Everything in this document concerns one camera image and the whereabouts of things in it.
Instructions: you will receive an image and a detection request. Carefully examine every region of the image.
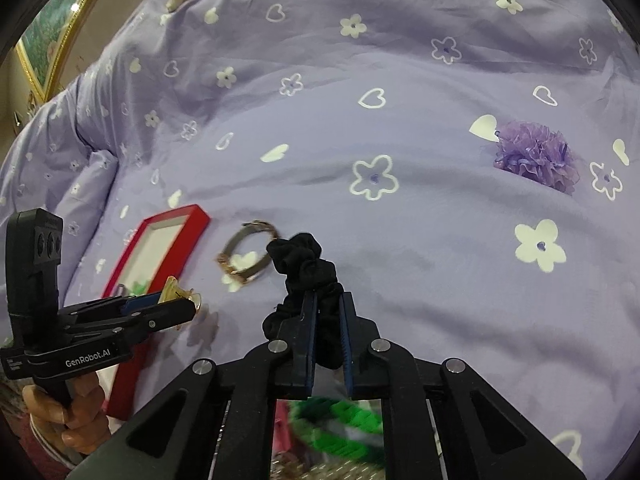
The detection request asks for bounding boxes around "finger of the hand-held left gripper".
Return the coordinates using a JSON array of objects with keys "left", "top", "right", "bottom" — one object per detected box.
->
[
  {"left": 59, "top": 293, "right": 168, "bottom": 322},
  {"left": 62, "top": 299, "right": 197, "bottom": 348}
]

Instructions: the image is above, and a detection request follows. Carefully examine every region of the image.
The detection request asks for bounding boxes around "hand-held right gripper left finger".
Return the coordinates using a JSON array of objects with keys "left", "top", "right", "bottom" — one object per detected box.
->
[{"left": 65, "top": 291, "right": 319, "bottom": 480}]

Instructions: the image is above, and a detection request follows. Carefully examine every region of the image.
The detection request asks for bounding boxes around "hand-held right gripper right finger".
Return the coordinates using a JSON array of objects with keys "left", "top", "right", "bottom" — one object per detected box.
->
[{"left": 338, "top": 290, "right": 589, "bottom": 480}]

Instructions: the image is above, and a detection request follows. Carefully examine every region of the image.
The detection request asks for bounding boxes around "gold hair claw clip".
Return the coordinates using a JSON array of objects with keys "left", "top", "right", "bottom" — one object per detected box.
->
[{"left": 159, "top": 276, "right": 204, "bottom": 314}]

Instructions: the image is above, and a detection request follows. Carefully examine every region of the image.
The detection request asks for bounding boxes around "black scrunchie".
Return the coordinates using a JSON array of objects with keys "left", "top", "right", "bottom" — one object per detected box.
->
[{"left": 262, "top": 232, "right": 352, "bottom": 369}]

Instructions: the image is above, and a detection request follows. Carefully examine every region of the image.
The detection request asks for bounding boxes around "gold bracelet watch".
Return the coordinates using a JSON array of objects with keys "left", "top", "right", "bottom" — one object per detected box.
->
[{"left": 216, "top": 220, "right": 281, "bottom": 287}]

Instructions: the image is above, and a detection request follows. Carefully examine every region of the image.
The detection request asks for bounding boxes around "red jewelry box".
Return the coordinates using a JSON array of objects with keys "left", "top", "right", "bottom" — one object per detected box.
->
[{"left": 101, "top": 204, "right": 211, "bottom": 418}]

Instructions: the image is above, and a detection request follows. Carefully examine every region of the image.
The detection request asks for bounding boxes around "person's left hand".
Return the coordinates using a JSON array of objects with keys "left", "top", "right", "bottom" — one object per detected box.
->
[{"left": 22, "top": 374, "right": 112, "bottom": 457}]

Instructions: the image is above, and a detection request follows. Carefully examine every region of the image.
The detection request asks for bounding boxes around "purple flower print blanket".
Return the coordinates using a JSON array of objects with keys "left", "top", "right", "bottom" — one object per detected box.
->
[{"left": 0, "top": 0, "right": 640, "bottom": 480}]

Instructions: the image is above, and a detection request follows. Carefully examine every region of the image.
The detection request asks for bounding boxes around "gold framed painting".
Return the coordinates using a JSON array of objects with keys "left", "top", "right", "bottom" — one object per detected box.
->
[{"left": 15, "top": 0, "right": 117, "bottom": 103}]

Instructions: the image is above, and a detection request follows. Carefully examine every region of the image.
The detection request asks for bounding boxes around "purple ruffled scrunchie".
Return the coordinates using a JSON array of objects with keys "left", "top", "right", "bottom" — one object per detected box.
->
[{"left": 492, "top": 120, "right": 581, "bottom": 196}]

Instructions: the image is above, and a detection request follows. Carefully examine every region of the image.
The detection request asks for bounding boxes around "green beaded bracelet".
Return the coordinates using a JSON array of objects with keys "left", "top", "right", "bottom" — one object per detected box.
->
[{"left": 287, "top": 395, "right": 385, "bottom": 466}]

